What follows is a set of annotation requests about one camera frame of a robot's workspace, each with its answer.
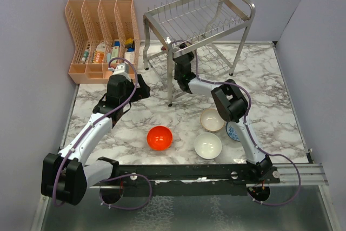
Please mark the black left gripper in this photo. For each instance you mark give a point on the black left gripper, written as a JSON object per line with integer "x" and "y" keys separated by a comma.
{"x": 130, "y": 83}

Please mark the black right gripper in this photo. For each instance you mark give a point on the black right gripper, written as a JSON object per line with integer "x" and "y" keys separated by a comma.
{"x": 190, "y": 56}

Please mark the black bowl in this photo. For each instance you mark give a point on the black bowl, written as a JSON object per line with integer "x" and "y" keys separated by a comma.
{"x": 182, "y": 49}

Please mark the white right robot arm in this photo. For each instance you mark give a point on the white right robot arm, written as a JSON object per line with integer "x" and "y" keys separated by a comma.
{"x": 232, "y": 107}

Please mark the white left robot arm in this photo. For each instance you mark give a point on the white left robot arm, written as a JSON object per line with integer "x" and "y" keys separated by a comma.
{"x": 89, "y": 136}

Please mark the cream bottle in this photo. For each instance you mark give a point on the cream bottle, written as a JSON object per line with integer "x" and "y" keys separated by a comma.
{"x": 130, "y": 55}

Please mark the white blue tube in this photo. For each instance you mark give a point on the white blue tube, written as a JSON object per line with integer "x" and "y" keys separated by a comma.
{"x": 115, "y": 50}

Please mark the orange white packet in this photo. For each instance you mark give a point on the orange white packet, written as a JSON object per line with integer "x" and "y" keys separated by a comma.
{"x": 99, "y": 53}

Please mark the small green white tube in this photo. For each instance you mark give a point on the small green white tube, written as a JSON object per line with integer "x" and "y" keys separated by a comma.
{"x": 85, "y": 56}

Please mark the beige speckled bowl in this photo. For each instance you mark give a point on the beige speckled bowl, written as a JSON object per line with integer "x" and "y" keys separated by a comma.
{"x": 211, "y": 120}

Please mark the peach plastic file organizer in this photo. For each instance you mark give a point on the peach plastic file organizer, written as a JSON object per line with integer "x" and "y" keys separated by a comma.
{"x": 94, "y": 21}

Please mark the red bowl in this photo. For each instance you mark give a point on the red bowl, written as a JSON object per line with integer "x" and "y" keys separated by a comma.
{"x": 159, "y": 138}

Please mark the blue and white bowl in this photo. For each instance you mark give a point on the blue and white bowl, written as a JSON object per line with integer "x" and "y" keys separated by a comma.
{"x": 231, "y": 132}

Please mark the steel wire dish rack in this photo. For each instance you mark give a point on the steel wire dish rack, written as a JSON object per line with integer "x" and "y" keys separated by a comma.
{"x": 200, "y": 24}

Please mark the black aluminium frame rail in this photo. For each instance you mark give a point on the black aluminium frame rail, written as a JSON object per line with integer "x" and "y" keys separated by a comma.
{"x": 209, "y": 179}

